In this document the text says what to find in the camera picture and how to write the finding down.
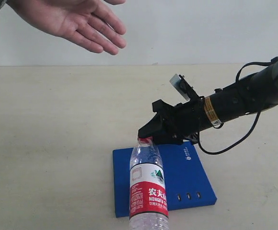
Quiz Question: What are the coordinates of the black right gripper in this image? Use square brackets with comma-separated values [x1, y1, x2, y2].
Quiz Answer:
[138, 96, 204, 145]

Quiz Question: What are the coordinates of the blue ring binder notebook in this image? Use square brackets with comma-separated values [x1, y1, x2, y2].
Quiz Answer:
[112, 142, 217, 218]

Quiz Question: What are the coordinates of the clear water bottle red label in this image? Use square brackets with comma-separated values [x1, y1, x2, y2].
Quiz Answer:
[129, 137, 169, 230]

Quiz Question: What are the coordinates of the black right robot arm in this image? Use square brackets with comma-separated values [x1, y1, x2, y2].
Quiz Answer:
[138, 57, 278, 145]

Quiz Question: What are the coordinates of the person's open bare hand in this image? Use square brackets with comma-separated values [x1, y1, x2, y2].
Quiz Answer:
[7, 0, 126, 55]

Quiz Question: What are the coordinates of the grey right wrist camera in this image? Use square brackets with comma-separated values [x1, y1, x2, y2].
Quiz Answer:
[169, 74, 199, 101]

